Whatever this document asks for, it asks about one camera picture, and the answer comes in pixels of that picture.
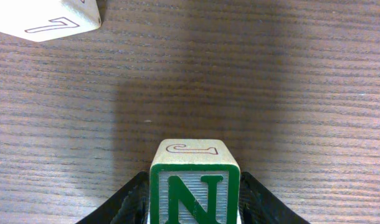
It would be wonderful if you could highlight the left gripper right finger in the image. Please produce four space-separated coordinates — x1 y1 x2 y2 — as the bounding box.
239 172 310 224

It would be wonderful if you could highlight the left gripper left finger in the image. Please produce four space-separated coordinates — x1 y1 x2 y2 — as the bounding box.
77 171 150 224

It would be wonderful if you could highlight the green N block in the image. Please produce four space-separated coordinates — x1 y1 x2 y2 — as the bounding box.
150 139 240 224

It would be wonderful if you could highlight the yellow block lower left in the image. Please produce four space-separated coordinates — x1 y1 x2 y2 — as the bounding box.
0 0 102 42

